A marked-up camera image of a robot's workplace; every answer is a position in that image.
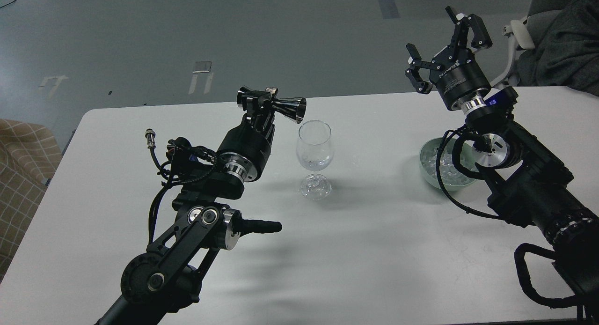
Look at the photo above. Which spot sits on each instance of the steel double jigger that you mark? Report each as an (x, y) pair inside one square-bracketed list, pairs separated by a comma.
[(293, 108)]

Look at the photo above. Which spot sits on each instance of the green bowl of ice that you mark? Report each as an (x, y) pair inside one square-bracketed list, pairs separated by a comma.
[(450, 176)]

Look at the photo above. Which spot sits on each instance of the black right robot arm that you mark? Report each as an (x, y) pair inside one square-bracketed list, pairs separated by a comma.
[(528, 183)]

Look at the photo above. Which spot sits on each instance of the beige checked cloth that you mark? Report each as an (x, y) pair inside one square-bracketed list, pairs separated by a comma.
[(29, 158)]

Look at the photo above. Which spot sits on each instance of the clear wine glass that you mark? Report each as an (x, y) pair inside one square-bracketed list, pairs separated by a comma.
[(315, 151)]

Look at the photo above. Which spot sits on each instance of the white office chair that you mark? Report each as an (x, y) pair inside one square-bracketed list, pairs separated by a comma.
[(519, 40)]

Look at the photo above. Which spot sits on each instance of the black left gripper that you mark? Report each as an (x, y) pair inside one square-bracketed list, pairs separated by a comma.
[(251, 140)]

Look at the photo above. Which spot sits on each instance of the person in grey sweater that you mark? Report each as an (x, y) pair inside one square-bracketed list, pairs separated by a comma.
[(568, 55)]

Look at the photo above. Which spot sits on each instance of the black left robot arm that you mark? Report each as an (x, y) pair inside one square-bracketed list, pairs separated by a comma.
[(186, 226)]

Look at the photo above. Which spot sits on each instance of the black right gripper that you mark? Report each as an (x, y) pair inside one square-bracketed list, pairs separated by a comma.
[(460, 74)]

